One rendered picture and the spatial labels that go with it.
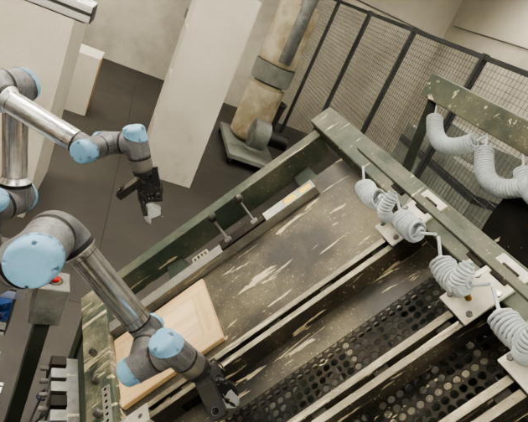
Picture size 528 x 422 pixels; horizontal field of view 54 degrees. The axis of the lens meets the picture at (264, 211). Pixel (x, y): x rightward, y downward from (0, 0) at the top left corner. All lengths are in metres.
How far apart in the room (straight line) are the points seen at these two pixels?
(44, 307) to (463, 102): 1.81
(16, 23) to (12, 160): 1.96
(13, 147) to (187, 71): 3.51
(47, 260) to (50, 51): 2.78
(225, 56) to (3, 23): 2.22
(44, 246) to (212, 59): 4.30
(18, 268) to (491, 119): 1.60
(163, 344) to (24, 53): 2.90
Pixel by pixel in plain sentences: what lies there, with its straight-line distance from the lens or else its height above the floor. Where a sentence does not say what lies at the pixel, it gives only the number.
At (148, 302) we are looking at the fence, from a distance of 2.04.
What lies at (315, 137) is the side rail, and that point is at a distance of 2.14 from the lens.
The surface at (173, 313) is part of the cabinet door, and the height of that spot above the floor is 1.11.
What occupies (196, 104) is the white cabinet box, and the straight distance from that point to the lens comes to 5.45.
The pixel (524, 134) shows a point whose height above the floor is 2.16.
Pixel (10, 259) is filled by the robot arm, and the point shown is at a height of 1.54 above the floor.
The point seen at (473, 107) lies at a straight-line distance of 2.14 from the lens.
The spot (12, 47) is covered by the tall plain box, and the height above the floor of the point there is 1.23.
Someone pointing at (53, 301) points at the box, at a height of 0.87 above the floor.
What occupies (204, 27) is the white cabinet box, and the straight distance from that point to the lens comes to 5.30.
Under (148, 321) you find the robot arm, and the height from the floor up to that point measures 1.35.
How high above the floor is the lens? 2.25
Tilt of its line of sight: 22 degrees down
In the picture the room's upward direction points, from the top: 25 degrees clockwise
